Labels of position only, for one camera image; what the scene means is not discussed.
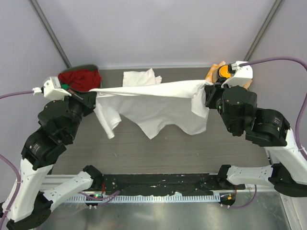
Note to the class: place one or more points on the green t-shirt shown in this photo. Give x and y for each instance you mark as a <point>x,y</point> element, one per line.
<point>65,86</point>

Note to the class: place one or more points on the white t-shirt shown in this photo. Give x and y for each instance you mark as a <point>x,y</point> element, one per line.
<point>152,107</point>
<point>140,78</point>

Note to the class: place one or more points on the folded white t-shirt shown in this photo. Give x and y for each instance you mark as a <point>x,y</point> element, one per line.
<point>140,78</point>

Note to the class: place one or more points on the grey plastic bin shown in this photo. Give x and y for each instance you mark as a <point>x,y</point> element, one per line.
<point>92,65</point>

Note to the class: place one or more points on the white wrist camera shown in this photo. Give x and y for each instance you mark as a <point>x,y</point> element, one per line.
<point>51,89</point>
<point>241,75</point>

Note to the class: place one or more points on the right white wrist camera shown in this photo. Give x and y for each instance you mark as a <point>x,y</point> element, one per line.
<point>241,75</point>

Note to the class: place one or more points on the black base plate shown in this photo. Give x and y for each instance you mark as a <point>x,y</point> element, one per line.
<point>188,184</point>

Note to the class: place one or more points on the orange bowl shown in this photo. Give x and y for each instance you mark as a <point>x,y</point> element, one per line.
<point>223,72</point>

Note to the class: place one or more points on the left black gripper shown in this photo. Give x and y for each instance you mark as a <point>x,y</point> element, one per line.
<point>89,98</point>

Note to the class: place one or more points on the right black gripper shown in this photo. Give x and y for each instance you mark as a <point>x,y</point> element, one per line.
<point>210,91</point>

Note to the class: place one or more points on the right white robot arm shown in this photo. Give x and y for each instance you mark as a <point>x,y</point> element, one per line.
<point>266,128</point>

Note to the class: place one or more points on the red t-shirt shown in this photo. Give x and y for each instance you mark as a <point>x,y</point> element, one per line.
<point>81,77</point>

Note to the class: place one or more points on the aluminium frame rail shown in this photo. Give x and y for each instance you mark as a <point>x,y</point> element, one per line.
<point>51,181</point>

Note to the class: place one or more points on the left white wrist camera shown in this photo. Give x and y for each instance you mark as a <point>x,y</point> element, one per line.
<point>51,89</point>

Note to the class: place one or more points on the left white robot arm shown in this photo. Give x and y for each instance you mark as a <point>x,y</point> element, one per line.
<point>28,206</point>

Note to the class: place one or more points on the white slotted cable duct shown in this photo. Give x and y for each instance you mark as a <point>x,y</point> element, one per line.
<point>176,198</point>

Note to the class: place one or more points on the orange checked cloth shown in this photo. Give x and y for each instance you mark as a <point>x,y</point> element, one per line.
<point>212,74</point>

